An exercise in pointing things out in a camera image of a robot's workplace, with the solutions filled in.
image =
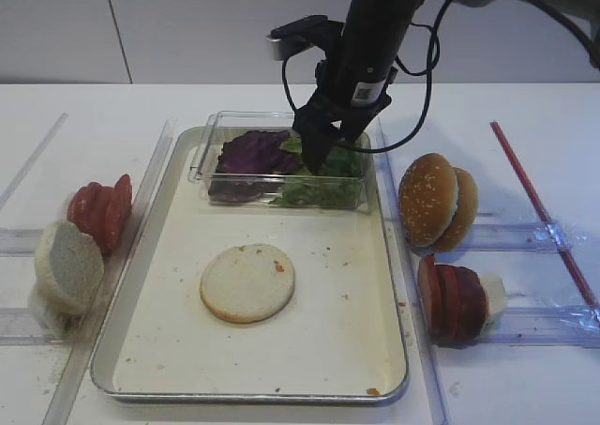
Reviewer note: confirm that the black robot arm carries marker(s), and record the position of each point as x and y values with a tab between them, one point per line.
358	66

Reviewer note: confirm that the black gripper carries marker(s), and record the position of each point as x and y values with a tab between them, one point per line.
321	122

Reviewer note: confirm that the clear holder lower right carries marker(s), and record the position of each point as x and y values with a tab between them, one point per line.
573	326

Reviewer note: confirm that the clear plastic container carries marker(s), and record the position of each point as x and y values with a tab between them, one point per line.
225	126

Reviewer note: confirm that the purple cabbage leaf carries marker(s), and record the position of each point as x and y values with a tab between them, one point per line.
256	152

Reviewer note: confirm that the metal baking tray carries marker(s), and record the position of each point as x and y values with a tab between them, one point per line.
339	340

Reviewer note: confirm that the white cheese slice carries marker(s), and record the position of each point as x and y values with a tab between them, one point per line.
497	298

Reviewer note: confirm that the bottom bun on tray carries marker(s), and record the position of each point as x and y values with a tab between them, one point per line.
248	284

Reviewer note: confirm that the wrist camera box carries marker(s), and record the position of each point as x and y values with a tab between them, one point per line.
298	36

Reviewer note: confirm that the meat patty slices stack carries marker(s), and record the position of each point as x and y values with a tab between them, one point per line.
453	300

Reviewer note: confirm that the clear rail left of tray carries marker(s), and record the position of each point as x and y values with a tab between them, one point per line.
82	339

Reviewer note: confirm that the front sesame bun top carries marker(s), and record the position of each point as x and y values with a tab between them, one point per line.
427	198

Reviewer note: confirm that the clear holder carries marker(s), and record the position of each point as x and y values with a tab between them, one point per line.
37	326
496	232
573	326

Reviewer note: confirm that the clear rail far left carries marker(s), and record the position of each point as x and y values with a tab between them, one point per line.
19	177

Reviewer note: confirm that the clear rail of tray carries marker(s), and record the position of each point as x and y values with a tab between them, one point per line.
82	339
422	360

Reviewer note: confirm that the clear rail right of tray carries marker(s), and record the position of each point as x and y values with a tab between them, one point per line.
422	360

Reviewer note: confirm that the clear holder lower left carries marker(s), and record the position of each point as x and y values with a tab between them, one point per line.
37	326

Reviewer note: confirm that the red plastic strip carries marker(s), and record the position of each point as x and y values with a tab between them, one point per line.
567	257

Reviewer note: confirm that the rear bun top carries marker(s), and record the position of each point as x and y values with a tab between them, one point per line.
463	219

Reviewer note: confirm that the white bun slice left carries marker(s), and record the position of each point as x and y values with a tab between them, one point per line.
68	266

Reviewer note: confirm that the tomato slices left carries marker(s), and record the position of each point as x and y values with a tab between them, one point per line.
102	212

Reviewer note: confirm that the clear holder upper right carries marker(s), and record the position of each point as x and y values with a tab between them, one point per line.
496	232

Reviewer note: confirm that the green lettuce in container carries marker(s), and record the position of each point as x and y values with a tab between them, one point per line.
337	185

